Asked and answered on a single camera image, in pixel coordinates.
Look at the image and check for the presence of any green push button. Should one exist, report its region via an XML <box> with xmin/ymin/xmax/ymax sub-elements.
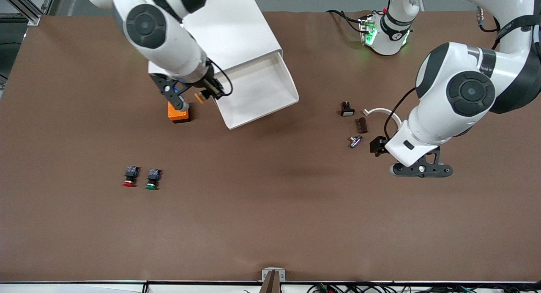
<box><xmin>145</xmin><ymin>168</ymin><xmax>161</xmax><ymax>190</ymax></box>

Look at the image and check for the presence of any brown table cover mat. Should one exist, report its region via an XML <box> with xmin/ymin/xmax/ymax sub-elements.
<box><xmin>0</xmin><ymin>10</ymin><xmax>541</xmax><ymax>283</ymax></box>

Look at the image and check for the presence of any white curved plastic bracket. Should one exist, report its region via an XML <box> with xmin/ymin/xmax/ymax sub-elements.
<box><xmin>363</xmin><ymin>108</ymin><xmax>402</xmax><ymax>129</ymax></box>

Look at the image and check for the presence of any red push button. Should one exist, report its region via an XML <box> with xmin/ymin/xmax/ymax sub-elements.
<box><xmin>123</xmin><ymin>165</ymin><xmax>139</xmax><ymax>187</ymax></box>

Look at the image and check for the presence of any black left base cable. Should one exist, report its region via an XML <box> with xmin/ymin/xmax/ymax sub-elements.
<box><xmin>325</xmin><ymin>9</ymin><xmax>366</xmax><ymax>33</ymax></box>

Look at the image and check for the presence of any orange button enclosure box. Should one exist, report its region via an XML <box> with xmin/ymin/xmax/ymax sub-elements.
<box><xmin>168</xmin><ymin>99</ymin><xmax>191</xmax><ymax>123</ymax></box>

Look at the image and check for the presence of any white drawer cabinet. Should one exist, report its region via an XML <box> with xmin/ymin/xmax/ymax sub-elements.
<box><xmin>182</xmin><ymin>0</ymin><xmax>283</xmax><ymax>81</ymax></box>

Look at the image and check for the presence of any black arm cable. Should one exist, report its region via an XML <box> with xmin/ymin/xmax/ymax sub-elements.
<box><xmin>383</xmin><ymin>87</ymin><xmax>418</xmax><ymax>140</ymax></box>
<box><xmin>208</xmin><ymin>60</ymin><xmax>234</xmax><ymax>97</ymax></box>

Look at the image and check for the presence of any grey metal edge bracket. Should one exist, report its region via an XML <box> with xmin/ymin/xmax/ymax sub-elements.
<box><xmin>262</xmin><ymin>268</ymin><xmax>286</xmax><ymax>282</ymax></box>

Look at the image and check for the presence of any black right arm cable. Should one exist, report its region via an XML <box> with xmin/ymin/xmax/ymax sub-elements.
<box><xmin>208</xmin><ymin>60</ymin><xmax>234</xmax><ymax>97</ymax></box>

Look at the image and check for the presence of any aluminium frame profile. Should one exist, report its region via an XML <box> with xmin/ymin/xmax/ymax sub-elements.
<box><xmin>0</xmin><ymin>0</ymin><xmax>57</xmax><ymax>26</ymax></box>

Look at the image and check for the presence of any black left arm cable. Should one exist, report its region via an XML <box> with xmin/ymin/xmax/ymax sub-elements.
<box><xmin>383</xmin><ymin>87</ymin><xmax>418</xmax><ymax>140</ymax></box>

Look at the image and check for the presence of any white plastic drawer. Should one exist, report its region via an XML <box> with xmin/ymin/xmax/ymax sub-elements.
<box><xmin>207</xmin><ymin>52</ymin><xmax>300</xmax><ymax>130</ymax></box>

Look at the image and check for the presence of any tangled cable bundle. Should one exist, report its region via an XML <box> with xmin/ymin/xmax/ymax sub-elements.
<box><xmin>245</xmin><ymin>282</ymin><xmax>541</xmax><ymax>293</ymax></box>

